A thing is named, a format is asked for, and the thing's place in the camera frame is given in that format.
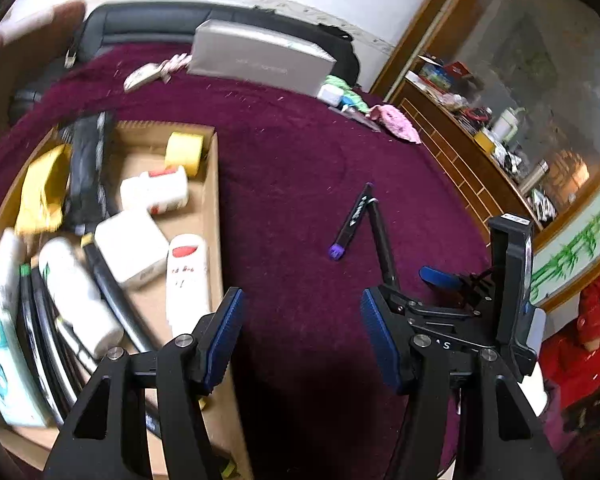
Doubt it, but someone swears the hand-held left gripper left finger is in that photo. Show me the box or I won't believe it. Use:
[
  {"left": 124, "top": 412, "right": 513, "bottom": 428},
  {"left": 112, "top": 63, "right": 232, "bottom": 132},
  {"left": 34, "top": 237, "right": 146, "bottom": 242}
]
[{"left": 42, "top": 287, "right": 246, "bottom": 480}]

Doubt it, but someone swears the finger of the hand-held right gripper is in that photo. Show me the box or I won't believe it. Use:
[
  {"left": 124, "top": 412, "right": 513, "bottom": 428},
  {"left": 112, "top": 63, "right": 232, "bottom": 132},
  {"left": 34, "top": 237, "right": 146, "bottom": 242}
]
[
  {"left": 377, "top": 285, "right": 422, "bottom": 319},
  {"left": 419, "top": 266, "right": 481, "bottom": 297}
]

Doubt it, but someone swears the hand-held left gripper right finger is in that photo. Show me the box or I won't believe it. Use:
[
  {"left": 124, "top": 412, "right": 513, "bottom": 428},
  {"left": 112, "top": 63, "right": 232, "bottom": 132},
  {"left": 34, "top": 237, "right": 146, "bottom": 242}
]
[{"left": 360, "top": 287, "right": 563, "bottom": 480}]

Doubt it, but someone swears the plain black marker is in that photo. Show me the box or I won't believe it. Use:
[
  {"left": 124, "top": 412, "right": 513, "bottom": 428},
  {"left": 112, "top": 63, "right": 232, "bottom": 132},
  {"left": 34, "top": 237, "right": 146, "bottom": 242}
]
[{"left": 367, "top": 199, "right": 401, "bottom": 291}]

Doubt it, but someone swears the white bottle red label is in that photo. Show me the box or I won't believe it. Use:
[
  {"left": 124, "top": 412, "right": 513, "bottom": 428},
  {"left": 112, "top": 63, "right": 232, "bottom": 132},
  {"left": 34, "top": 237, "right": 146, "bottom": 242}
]
[
  {"left": 119, "top": 165, "right": 190, "bottom": 216},
  {"left": 166, "top": 233, "right": 212, "bottom": 341}
]

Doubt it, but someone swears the black marker purple cap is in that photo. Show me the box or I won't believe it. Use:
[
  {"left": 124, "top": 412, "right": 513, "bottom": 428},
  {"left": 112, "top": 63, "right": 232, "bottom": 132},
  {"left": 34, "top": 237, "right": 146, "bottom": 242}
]
[{"left": 329, "top": 182, "right": 375, "bottom": 262}]

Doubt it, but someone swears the brown cardboard box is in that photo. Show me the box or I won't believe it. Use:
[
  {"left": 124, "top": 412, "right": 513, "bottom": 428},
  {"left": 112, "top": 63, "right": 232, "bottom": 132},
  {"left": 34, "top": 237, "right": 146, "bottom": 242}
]
[{"left": 0, "top": 120, "right": 253, "bottom": 480}]

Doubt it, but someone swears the black marker yellow cap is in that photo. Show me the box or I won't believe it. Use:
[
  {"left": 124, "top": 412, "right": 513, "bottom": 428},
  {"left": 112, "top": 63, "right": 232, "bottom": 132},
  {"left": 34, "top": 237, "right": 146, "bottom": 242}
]
[{"left": 80, "top": 234, "right": 156, "bottom": 356}]

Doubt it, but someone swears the small white box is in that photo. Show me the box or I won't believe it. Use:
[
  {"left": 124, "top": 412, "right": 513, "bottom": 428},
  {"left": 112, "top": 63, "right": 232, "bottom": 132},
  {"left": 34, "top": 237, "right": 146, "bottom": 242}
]
[{"left": 94, "top": 208, "right": 170, "bottom": 290}]

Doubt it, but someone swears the white bottle green label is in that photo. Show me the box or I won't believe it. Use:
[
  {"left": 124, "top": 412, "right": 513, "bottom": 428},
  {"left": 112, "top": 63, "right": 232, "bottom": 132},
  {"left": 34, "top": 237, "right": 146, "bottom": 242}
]
[
  {"left": 0, "top": 228, "right": 28, "bottom": 321},
  {"left": 38, "top": 236, "right": 125, "bottom": 360}
]

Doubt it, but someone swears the black marker yellow-green cap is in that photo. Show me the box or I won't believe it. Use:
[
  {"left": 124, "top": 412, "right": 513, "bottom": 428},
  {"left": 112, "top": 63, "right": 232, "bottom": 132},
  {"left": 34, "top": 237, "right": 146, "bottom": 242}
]
[{"left": 32, "top": 270, "right": 81, "bottom": 406}]

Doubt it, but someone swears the black marker green cap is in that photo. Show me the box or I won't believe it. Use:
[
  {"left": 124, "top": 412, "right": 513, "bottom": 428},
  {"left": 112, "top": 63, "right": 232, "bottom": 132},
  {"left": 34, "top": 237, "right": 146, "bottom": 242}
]
[{"left": 19, "top": 263, "right": 66, "bottom": 426}]

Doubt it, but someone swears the yellow round jar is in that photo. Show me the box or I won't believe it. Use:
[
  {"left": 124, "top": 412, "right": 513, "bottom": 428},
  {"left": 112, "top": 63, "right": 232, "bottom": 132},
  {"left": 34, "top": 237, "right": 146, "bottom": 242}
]
[{"left": 164, "top": 131, "right": 204, "bottom": 177}]

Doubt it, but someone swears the black gold-patterned snack packet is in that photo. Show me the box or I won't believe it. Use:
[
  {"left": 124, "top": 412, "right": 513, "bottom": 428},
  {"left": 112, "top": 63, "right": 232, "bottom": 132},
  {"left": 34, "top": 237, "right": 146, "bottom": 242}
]
[{"left": 60, "top": 110, "right": 116, "bottom": 236}]

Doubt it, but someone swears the teal tissue packet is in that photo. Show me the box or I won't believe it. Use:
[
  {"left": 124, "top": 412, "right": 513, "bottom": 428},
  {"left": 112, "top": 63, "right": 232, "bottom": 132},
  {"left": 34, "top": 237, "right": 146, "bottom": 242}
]
[{"left": 0, "top": 310, "right": 51, "bottom": 428}]

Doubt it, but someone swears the gold foil packet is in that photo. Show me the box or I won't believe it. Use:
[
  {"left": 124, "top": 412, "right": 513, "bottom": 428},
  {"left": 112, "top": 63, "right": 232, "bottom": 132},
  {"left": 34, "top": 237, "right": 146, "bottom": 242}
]
[{"left": 15, "top": 144, "right": 73, "bottom": 235}]

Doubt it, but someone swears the person's right hand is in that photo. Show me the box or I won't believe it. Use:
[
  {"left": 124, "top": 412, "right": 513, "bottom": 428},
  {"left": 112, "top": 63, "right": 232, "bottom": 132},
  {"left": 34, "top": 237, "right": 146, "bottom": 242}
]
[{"left": 522, "top": 375, "right": 550, "bottom": 413}]

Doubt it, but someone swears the red cloth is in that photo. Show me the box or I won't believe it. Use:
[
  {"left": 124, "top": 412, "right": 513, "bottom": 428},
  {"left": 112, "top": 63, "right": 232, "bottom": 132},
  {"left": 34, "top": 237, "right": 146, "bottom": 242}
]
[{"left": 537, "top": 267, "right": 600, "bottom": 401}]

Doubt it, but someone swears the wooden cabinet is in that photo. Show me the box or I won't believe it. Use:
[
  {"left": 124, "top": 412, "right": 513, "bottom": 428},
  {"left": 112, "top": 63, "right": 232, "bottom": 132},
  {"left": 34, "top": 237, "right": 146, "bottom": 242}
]
[{"left": 397, "top": 72, "right": 546, "bottom": 233}]

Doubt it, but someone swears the pink knitted cloth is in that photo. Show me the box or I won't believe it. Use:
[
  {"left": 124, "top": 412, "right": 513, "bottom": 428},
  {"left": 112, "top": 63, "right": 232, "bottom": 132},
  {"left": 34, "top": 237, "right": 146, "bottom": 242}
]
[{"left": 369, "top": 104, "right": 422, "bottom": 145}]

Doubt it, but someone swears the maroon velvet tablecloth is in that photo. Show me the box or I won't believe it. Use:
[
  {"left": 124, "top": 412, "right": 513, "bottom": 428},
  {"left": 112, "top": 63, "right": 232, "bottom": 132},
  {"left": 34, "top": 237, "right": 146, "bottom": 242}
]
[{"left": 0, "top": 42, "right": 546, "bottom": 480}]

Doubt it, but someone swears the clear plastic bag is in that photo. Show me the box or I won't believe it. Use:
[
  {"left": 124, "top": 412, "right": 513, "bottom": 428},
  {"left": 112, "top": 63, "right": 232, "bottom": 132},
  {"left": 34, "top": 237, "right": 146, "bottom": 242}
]
[{"left": 330, "top": 105, "right": 381, "bottom": 133}]

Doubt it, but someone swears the green cloth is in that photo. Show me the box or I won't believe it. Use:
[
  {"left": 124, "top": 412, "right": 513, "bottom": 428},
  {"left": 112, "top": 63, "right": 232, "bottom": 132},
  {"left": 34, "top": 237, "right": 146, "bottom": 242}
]
[{"left": 325, "top": 75, "right": 370, "bottom": 113}]

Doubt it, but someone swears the colourful box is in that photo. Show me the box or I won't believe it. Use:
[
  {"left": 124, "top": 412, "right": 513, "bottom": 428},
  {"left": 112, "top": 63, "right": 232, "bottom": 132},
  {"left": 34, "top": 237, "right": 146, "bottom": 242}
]
[{"left": 417, "top": 55, "right": 473, "bottom": 91}]

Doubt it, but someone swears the small white device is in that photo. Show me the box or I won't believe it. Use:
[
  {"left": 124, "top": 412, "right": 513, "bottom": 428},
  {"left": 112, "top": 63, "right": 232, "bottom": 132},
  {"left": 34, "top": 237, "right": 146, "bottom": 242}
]
[{"left": 316, "top": 84, "right": 343, "bottom": 107}]

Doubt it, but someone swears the grey shoe box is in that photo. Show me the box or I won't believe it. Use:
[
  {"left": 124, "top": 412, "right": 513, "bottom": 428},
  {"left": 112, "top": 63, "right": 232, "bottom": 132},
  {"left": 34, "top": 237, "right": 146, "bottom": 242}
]
[{"left": 187, "top": 19, "right": 337, "bottom": 98}]

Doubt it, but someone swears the black leather sofa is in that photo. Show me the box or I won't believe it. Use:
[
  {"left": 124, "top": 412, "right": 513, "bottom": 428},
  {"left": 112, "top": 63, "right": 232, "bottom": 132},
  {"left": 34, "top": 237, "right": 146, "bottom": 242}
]
[{"left": 7, "top": 2, "right": 363, "bottom": 126}]

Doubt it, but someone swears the brown upholstered chair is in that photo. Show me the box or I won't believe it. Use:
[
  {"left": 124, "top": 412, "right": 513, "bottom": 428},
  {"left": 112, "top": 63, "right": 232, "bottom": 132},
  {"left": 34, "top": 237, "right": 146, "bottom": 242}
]
[{"left": 0, "top": 0, "right": 88, "bottom": 126}]

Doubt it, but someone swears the bamboo wall picture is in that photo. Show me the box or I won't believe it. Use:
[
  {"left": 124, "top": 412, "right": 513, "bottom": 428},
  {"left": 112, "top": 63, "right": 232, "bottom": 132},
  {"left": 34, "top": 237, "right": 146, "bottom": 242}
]
[{"left": 530, "top": 170, "right": 600, "bottom": 311}]

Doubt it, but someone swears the wooden door frame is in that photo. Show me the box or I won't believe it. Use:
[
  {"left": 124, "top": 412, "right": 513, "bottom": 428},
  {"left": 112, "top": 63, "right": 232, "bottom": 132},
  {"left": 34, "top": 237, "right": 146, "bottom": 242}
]
[{"left": 370, "top": 0, "right": 476, "bottom": 106}]

